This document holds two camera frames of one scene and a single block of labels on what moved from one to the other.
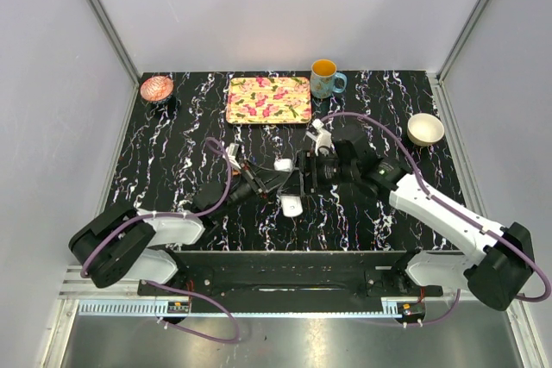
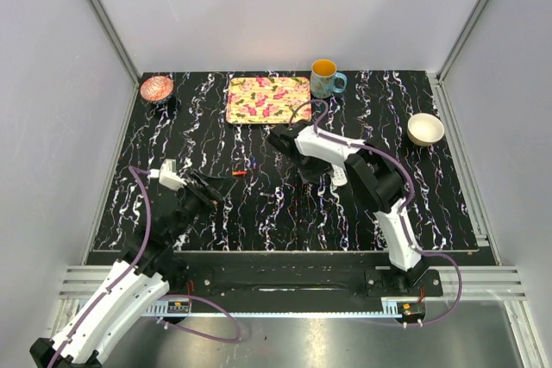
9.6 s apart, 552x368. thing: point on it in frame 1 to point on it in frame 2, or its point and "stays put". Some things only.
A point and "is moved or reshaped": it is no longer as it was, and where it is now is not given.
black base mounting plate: [292, 283] stays put
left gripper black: [265, 180] to [208, 195]
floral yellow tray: [269, 100] stays put
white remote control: [291, 204] is moved or reshaped
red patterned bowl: [156, 88] stays put
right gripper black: [298, 182] to [321, 168]
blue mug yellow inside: [323, 78] stays put
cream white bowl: [424, 128] stays put
